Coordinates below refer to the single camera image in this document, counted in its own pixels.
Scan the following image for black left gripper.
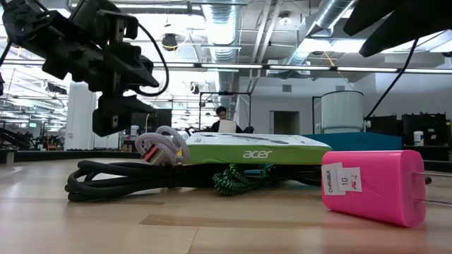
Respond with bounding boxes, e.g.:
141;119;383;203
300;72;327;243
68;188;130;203
42;35;161;138

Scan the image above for grey braided usb cable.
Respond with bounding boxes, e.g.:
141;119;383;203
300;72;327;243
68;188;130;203
134;125;192;167

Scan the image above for green acer box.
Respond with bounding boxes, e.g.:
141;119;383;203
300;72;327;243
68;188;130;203
183;132;333;166

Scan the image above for green black braided cable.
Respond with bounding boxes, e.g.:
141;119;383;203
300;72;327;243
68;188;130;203
211;163;280;197

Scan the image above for pink wall charger block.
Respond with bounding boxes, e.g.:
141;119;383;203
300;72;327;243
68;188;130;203
320;150;452;229

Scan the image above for teal plastic bin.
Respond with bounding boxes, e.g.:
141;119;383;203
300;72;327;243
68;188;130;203
302;132;404;152

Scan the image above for black monitor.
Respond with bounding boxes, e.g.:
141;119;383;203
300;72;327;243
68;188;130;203
132;108;173;135

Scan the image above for white cabinets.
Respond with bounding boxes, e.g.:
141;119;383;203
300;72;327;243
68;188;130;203
93;133;121;150

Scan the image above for white building column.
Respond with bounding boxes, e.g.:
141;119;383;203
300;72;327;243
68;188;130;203
64;80;98;151

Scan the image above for black hanging ceiling device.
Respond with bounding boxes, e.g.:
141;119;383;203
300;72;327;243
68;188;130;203
161;32;179;52

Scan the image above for person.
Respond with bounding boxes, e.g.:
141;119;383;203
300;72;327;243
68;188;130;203
210;105;245;134

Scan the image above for clear cylindrical container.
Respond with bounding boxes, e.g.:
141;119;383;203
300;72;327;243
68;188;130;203
320;90;364;134

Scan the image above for black storage crates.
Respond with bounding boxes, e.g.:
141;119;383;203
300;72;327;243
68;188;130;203
365;111;452;162

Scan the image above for long ceiling light strip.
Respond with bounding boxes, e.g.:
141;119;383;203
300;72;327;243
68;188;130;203
0;59;452;74

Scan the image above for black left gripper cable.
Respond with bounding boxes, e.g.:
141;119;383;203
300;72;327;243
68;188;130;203
133;23;170;97

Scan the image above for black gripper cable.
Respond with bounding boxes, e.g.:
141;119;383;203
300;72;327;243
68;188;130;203
363;38;420;121
133;23;170;97

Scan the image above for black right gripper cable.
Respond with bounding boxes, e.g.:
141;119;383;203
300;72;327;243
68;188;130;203
363;38;420;121

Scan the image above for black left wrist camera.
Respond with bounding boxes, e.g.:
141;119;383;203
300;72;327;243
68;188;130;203
69;0;139;47

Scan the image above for black metal frame stand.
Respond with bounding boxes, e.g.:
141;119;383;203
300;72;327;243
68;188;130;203
198;91;252;135

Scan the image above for silver vertical air duct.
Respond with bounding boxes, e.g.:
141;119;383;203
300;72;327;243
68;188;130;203
201;0;242;121

